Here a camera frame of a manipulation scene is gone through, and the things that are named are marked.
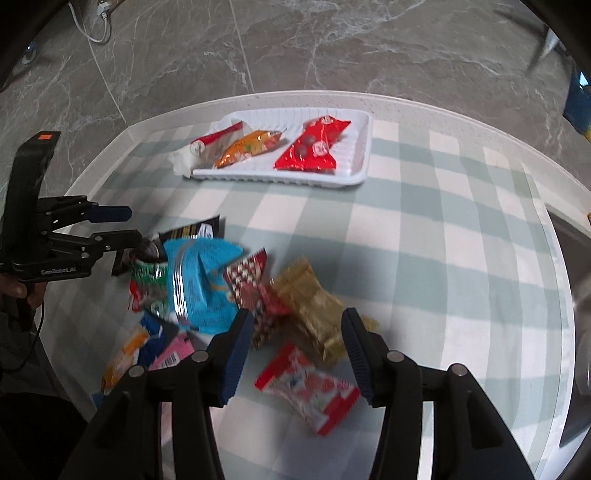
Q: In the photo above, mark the stainless steel sink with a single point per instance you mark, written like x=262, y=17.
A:
x=570, y=249

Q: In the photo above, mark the green snack packet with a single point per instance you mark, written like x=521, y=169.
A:
x=147, y=277

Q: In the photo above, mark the red white candy packet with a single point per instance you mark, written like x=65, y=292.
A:
x=304, y=387

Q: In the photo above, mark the light blue snack packet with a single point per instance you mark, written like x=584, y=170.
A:
x=203, y=286

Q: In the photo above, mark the green white checkered tablecloth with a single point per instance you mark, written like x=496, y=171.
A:
x=415, y=230

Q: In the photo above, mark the white power plug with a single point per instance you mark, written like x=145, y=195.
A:
x=104, y=7

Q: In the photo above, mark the large red snack packet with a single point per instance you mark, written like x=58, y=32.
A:
x=309, y=147

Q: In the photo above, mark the gold snack packet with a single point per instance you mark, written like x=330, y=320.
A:
x=309, y=309

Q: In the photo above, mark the red checkered snack packet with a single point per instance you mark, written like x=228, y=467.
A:
x=249, y=281

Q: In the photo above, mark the blue and yellow object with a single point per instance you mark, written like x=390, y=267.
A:
x=579, y=104

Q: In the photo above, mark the long red white snack packet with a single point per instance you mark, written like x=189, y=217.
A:
x=217, y=138

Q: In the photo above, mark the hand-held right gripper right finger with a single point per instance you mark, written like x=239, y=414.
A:
x=355, y=350

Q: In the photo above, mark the blue orange snack packet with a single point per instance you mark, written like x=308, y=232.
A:
x=127, y=353

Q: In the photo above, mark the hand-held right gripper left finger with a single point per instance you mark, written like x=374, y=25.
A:
x=235, y=355

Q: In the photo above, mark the white plastic tray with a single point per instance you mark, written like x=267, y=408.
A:
x=355, y=157

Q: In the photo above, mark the grey metal stand legs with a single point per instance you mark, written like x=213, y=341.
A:
x=540, y=46

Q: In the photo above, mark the black snack packet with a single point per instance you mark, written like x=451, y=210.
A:
x=194, y=228

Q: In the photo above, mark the pink snack packet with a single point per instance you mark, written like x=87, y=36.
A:
x=173, y=353

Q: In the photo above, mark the person's dark clothing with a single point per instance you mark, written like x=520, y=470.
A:
x=41, y=429

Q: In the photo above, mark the small blue disc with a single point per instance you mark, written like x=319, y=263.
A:
x=30, y=51

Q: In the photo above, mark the person's left hand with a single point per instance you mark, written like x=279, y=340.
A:
x=14, y=289

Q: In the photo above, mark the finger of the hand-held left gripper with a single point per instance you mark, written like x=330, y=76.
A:
x=111, y=213
x=117, y=239

